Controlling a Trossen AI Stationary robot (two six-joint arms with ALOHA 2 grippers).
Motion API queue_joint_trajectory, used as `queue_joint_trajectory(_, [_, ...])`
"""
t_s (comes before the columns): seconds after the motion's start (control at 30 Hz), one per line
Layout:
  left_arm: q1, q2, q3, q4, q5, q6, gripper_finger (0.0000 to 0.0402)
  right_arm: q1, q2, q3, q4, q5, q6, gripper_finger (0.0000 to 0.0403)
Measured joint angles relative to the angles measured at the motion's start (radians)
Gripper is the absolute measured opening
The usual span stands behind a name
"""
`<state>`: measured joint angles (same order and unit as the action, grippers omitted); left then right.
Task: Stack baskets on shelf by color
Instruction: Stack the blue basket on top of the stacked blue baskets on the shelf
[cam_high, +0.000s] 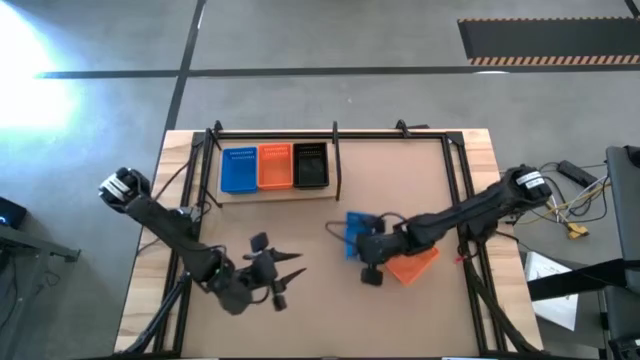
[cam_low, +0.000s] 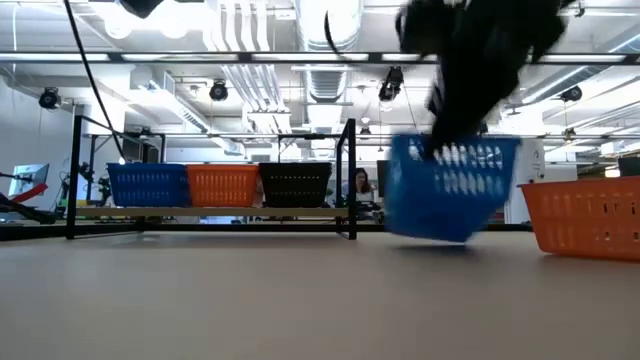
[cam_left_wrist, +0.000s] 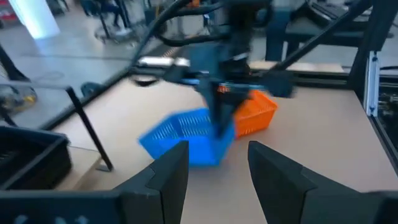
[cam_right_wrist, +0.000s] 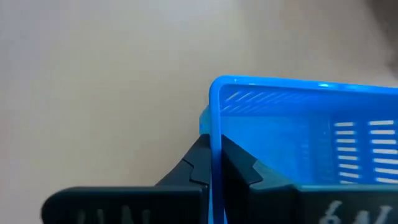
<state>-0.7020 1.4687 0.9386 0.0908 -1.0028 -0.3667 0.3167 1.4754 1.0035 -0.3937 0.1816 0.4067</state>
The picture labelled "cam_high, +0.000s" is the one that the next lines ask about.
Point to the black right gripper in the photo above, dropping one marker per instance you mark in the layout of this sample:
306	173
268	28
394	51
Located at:
382	245

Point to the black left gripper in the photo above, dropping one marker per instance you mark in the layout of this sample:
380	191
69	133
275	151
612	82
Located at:
260	275

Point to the blue plastic basket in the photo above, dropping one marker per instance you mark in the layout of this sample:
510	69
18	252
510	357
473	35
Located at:
356	225
239	172

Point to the orange plastic basket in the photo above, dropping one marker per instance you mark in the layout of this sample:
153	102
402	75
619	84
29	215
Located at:
275	167
412	267

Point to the black plastic basket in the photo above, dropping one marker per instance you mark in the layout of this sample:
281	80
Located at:
310	167

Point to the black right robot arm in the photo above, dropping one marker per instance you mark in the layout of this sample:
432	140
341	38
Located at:
475	210

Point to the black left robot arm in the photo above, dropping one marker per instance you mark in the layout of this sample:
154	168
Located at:
165	225

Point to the wooden shelf with black legs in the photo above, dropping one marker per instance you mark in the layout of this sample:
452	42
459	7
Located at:
280	196

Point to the tan table mat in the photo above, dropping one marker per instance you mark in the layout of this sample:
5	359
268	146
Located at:
325	330

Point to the small red tag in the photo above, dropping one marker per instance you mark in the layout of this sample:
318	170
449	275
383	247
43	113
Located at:
457	260

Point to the white paper sheet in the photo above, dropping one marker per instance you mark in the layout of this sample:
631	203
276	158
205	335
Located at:
560	310

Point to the yellow plug connector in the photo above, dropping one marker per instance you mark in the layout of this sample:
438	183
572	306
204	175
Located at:
576	230

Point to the black flat bar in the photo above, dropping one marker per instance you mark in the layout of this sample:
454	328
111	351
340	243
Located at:
575	282

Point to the black power strip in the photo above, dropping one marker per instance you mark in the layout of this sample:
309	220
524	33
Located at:
577	174

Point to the grey metal stand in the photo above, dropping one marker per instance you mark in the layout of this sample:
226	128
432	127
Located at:
45	246

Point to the black hazard-striped floor mat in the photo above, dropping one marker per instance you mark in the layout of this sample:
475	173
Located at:
550	37

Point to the black device with light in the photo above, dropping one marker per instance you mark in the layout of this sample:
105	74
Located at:
10	212

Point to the black aluminium frame rig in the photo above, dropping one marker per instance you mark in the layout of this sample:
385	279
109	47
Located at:
400	135

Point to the black frame clamp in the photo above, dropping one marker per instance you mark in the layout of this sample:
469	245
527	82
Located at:
218	126
402	126

